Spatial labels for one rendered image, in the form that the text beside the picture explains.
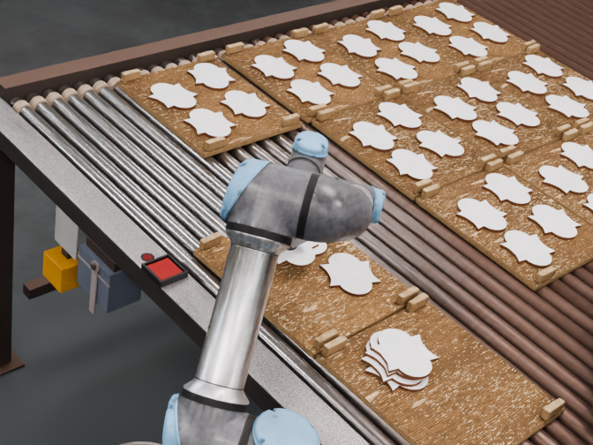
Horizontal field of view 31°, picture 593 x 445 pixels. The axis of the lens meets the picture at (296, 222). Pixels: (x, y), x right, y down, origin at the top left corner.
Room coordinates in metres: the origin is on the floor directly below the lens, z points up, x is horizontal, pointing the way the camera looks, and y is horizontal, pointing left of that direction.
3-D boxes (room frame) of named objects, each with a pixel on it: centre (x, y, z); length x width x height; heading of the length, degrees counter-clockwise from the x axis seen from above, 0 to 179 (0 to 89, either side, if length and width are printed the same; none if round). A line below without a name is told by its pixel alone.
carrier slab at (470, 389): (1.69, -0.37, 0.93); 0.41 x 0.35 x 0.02; 50
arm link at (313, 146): (1.95, 0.00, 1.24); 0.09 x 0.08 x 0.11; 174
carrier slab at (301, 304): (1.95, -0.05, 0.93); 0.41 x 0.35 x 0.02; 50
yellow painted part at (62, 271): (2.11, 0.56, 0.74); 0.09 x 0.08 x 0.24; 49
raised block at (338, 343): (1.71, -0.13, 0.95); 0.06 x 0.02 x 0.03; 140
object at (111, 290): (2.00, 0.42, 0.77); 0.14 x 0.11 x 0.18; 49
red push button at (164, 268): (1.87, 0.27, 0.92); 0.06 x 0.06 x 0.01; 49
